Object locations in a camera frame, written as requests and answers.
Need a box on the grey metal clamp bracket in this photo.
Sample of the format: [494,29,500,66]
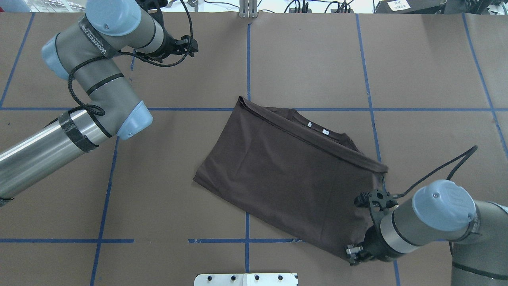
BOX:
[239,0,260,18]

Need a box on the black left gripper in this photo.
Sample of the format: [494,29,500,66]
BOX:
[153,28,198,62]

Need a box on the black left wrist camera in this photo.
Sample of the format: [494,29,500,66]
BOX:
[135,0,169,27]

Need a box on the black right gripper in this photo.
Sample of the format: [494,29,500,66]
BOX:
[345,226,397,266]

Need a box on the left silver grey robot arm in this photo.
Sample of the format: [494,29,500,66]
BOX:
[0,0,198,206]

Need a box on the black right braided cable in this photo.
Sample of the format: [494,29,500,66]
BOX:
[393,145,479,199]

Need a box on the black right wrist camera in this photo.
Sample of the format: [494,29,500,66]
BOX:
[353,189,398,224]

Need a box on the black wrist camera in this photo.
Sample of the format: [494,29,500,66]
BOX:
[353,189,398,224]
[135,0,169,27]

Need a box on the dark brown t-shirt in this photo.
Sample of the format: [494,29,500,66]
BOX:
[194,97,388,259]

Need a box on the brown paper table cover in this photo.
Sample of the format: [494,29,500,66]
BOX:
[1,12,507,286]

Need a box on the black labelled box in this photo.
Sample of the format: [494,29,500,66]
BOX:
[374,0,447,14]

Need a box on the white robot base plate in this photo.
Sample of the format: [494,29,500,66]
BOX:
[194,273,299,286]

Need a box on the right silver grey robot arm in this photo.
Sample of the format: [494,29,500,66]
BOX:
[344,180,508,286]

